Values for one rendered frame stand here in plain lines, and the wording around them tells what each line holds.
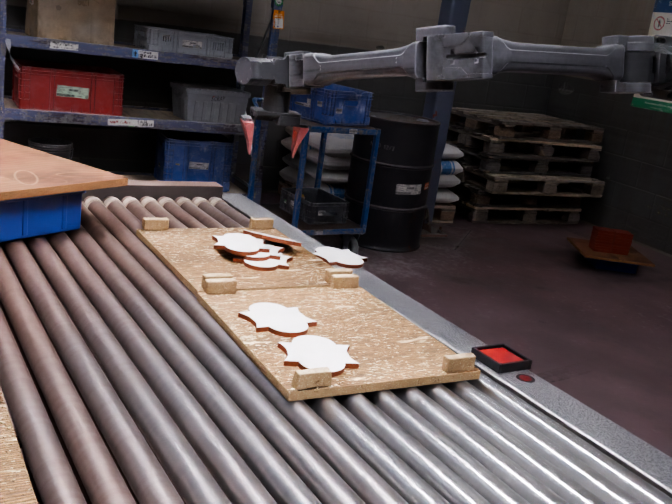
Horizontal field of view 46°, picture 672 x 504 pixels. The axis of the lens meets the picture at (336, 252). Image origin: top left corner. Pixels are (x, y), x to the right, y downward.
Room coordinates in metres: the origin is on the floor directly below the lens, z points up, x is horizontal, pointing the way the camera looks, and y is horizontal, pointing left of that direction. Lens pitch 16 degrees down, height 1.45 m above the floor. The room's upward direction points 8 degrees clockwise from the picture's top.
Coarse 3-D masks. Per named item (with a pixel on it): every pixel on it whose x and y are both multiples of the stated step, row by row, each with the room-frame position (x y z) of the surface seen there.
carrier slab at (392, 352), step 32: (320, 288) 1.51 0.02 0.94; (352, 288) 1.54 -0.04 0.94; (224, 320) 1.27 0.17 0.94; (320, 320) 1.33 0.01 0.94; (352, 320) 1.36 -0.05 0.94; (384, 320) 1.38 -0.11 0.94; (256, 352) 1.16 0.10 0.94; (352, 352) 1.21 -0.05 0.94; (384, 352) 1.23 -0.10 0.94; (416, 352) 1.25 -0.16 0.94; (448, 352) 1.27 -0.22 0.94; (288, 384) 1.06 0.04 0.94; (352, 384) 1.09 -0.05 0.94; (384, 384) 1.12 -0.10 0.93; (416, 384) 1.15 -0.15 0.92
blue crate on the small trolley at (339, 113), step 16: (304, 96) 4.87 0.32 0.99; (320, 96) 4.77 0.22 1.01; (336, 96) 4.73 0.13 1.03; (352, 96) 4.83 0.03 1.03; (368, 96) 4.92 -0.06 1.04; (304, 112) 4.87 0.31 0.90; (320, 112) 4.76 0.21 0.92; (336, 112) 4.76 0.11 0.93; (352, 112) 4.85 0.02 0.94; (368, 112) 4.93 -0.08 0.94
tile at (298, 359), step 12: (300, 336) 1.22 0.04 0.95; (312, 336) 1.23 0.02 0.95; (288, 348) 1.17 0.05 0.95; (300, 348) 1.17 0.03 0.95; (312, 348) 1.18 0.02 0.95; (324, 348) 1.19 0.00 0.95; (336, 348) 1.19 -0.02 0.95; (348, 348) 1.21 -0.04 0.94; (288, 360) 1.12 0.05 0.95; (300, 360) 1.13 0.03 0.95; (312, 360) 1.13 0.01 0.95; (324, 360) 1.14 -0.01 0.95; (336, 360) 1.15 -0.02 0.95; (348, 360) 1.15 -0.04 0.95; (336, 372) 1.11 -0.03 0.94
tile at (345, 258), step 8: (320, 248) 1.84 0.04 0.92; (328, 248) 1.85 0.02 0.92; (336, 248) 1.86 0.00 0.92; (320, 256) 1.78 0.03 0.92; (328, 256) 1.78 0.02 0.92; (336, 256) 1.79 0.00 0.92; (344, 256) 1.80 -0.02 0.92; (352, 256) 1.81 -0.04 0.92; (360, 256) 1.82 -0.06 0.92; (336, 264) 1.75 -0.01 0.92; (344, 264) 1.74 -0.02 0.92; (352, 264) 1.74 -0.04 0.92; (360, 264) 1.76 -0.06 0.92
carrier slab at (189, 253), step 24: (144, 240) 1.69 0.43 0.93; (168, 240) 1.69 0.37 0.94; (192, 240) 1.72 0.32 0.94; (168, 264) 1.54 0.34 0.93; (192, 264) 1.55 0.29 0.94; (216, 264) 1.57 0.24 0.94; (240, 264) 1.59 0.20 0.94; (288, 264) 1.64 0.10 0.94; (312, 264) 1.66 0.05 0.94; (192, 288) 1.42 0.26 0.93; (240, 288) 1.44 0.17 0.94; (264, 288) 1.47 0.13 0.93; (288, 288) 1.50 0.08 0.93
